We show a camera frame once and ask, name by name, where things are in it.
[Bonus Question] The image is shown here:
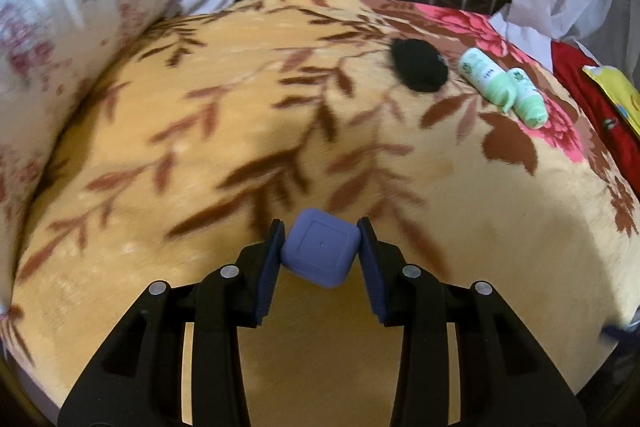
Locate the black round fuzzy object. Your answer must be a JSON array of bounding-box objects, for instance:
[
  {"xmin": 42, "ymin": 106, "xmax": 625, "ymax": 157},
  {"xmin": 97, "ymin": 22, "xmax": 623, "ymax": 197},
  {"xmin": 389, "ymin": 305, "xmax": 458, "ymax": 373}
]
[{"xmin": 390, "ymin": 38, "xmax": 449, "ymax": 94}]

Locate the light green bottle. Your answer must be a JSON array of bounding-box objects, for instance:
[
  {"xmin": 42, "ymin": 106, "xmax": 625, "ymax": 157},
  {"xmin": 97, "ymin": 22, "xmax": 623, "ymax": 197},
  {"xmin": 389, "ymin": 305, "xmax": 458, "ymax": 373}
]
[
  {"xmin": 458, "ymin": 48, "xmax": 518, "ymax": 114},
  {"xmin": 507, "ymin": 68, "xmax": 548, "ymax": 129}
]

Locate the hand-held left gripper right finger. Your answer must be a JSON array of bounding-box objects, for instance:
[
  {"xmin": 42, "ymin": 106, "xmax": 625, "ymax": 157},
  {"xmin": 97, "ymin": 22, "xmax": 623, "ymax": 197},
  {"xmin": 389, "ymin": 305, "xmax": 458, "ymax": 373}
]
[{"xmin": 356, "ymin": 216, "xmax": 586, "ymax": 427}]

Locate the purple rounded cube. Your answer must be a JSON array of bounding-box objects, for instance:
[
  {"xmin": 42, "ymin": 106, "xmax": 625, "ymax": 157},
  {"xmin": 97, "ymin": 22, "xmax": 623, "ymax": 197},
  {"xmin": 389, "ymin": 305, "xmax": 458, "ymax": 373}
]
[{"xmin": 280, "ymin": 208, "xmax": 362, "ymax": 290}]

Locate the pink floral rolled quilt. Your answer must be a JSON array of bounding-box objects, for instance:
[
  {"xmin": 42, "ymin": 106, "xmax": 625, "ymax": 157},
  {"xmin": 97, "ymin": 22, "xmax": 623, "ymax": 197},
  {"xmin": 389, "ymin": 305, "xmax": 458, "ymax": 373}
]
[{"xmin": 0, "ymin": 0, "xmax": 201, "ymax": 308}]

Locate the red cloth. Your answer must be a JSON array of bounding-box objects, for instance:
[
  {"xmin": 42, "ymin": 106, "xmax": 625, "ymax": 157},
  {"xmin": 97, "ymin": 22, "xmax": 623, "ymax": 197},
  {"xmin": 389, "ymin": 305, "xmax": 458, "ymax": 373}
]
[{"xmin": 550, "ymin": 41, "xmax": 640, "ymax": 188}]

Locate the yellow packet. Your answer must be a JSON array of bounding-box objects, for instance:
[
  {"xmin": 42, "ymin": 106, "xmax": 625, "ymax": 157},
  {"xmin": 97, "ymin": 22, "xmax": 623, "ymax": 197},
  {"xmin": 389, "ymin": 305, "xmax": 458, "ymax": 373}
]
[{"xmin": 581, "ymin": 64, "xmax": 640, "ymax": 135}]

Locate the yellow floral plush blanket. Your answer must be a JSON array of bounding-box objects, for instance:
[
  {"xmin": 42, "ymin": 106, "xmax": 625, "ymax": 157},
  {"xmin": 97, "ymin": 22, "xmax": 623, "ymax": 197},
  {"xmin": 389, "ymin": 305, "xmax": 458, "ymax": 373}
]
[{"xmin": 10, "ymin": 0, "xmax": 640, "ymax": 418}]

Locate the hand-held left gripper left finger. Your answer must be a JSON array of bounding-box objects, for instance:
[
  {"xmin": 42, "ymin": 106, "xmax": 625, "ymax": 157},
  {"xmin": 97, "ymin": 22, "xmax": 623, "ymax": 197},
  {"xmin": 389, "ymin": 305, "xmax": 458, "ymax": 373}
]
[{"xmin": 57, "ymin": 218, "xmax": 287, "ymax": 427}]

